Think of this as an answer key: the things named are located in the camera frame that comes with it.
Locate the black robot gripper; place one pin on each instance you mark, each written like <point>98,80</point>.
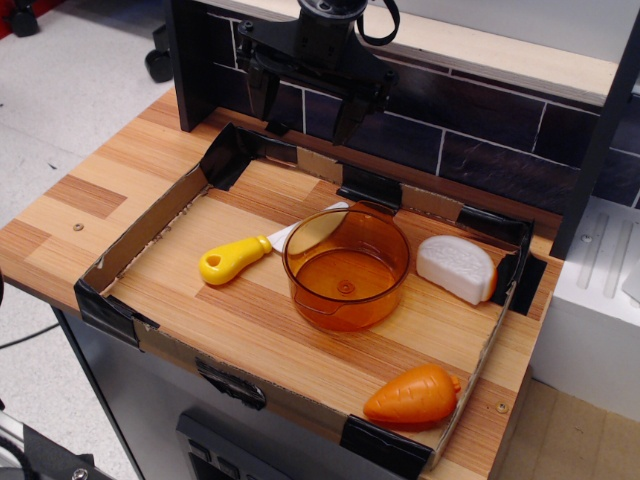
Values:
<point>323,48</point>

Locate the orange plastic toy carrot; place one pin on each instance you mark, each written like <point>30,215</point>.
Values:
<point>424,394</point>

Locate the cardboard fence with black tape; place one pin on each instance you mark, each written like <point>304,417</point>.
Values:
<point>161,342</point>

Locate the transparent orange plastic pot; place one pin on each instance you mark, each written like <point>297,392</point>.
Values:
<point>346,266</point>

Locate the black caster wheel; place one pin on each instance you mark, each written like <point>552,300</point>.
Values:
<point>158,61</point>

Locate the dark tile backsplash panel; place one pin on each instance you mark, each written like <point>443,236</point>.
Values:
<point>499,122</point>

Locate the white toy cheese wedge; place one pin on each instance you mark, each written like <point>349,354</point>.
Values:
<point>459,266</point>

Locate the black control box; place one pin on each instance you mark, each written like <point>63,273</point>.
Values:
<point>212,455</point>

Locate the white aluminium block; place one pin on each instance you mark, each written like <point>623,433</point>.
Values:
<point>589,342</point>

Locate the yellow handled toy knife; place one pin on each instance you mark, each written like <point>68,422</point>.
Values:
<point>222,264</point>

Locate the black bracket with screw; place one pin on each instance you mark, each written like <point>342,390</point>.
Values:
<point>37,457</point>

